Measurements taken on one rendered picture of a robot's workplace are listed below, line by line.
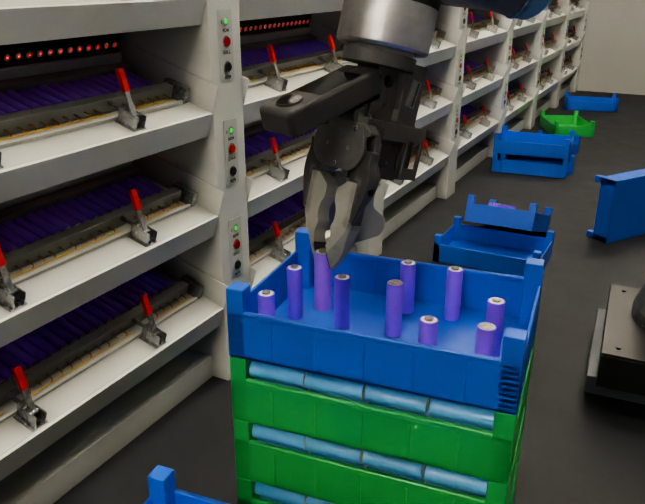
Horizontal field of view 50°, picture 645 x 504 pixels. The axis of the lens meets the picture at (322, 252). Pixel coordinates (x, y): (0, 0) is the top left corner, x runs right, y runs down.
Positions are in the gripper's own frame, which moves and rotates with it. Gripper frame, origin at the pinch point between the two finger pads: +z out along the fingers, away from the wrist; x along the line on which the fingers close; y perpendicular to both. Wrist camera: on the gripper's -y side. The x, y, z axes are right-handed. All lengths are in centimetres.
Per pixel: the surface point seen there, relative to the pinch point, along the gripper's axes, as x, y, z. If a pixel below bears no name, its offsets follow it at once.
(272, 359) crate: 2.0, -1.9, 12.3
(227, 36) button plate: 59, 22, -22
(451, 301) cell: -3.5, 18.1, 4.6
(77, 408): 43, -4, 38
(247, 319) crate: 4.4, -4.2, 8.7
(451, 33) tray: 115, 142, -45
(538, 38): 170, 270, -67
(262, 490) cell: 4.3, 2.4, 30.1
